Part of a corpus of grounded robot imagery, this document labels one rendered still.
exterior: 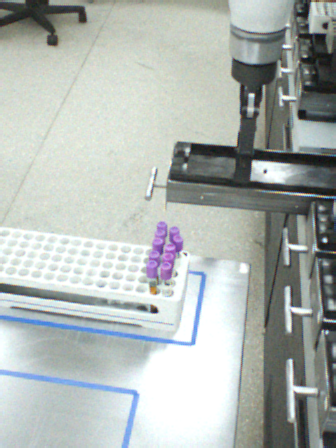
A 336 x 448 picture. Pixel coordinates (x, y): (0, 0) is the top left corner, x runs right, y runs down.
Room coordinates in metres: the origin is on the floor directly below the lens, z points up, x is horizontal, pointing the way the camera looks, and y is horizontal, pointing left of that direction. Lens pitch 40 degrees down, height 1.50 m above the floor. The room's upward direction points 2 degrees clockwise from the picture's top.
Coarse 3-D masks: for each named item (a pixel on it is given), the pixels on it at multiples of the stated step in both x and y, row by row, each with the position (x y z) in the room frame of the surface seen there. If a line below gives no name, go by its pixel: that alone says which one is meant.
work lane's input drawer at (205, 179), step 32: (192, 160) 1.02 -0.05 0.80; (224, 160) 1.03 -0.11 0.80; (256, 160) 1.03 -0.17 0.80; (288, 160) 1.04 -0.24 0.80; (320, 160) 1.04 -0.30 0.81; (192, 192) 0.94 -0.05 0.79; (224, 192) 0.94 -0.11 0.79; (256, 192) 0.93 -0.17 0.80; (288, 192) 0.93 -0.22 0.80; (320, 192) 0.93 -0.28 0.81
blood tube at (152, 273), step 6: (150, 264) 0.59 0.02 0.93; (156, 264) 0.59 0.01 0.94; (150, 270) 0.58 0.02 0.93; (156, 270) 0.59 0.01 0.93; (150, 276) 0.58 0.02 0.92; (156, 276) 0.59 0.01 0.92; (150, 282) 0.59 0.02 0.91; (156, 282) 0.59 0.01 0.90; (150, 288) 0.59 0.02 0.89; (156, 288) 0.59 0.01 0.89; (156, 294) 0.59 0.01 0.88; (150, 306) 0.59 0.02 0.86; (150, 312) 0.59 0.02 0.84; (156, 312) 0.59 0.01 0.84
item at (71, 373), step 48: (192, 288) 0.66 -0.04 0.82; (240, 288) 0.66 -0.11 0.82; (0, 336) 0.56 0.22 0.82; (48, 336) 0.56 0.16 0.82; (96, 336) 0.56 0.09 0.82; (144, 336) 0.57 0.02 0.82; (192, 336) 0.57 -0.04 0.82; (240, 336) 0.57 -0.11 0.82; (0, 384) 0.48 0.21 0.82; (48, 384) 0.48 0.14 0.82; (96, 384) 0.48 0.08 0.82; (144, 384) 0.49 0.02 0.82; (192, 384) 0.49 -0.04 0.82; (240, 384) 0.49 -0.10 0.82; (0, 432) 0.41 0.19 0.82; (48, 432) 0.41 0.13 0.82; (96, 432) 0.41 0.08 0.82; (144, 432) 0.42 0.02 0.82; (192, 432) 0.42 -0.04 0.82
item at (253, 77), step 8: (232, 64) 0.97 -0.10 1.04; (240, 64) 0.95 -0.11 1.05; (272, 64) 0.95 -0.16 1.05; (232, 72) 0.96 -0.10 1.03; (240, 72) 0.94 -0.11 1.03; (248, 72) 0.94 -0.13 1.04; (256, 72) 0.94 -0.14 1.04; (264, 72) 0.94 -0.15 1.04; (272, 72) 0.95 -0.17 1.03; (240, 80) 0.94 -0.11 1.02; (248, 80) 0.94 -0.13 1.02; (256, 80) 0.94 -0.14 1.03; (264, 80) 0.94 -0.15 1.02; (272, 80) 0.95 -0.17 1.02; (248, 88) 0.94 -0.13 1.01; (256, 88) 0.94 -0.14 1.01; (256, 96) 0.93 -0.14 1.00; (256, 104) 0.94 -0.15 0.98
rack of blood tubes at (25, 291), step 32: (0, 256) 0.65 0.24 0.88; (32, 256) 0.66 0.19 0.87; (64, 256) 0.66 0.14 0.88; (96, 256) 0.67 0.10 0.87; (128, 256) 0.66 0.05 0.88; (0, 288) 0.64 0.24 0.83; (32, 288) 0.64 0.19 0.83; (64, 288) 0.60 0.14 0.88; (96, 288) 0.59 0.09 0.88; (128, 288) 0.61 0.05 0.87; (160, 288) 0.60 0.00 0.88; (128, 320) 0.59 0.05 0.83; (160, 320) 0.58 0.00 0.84
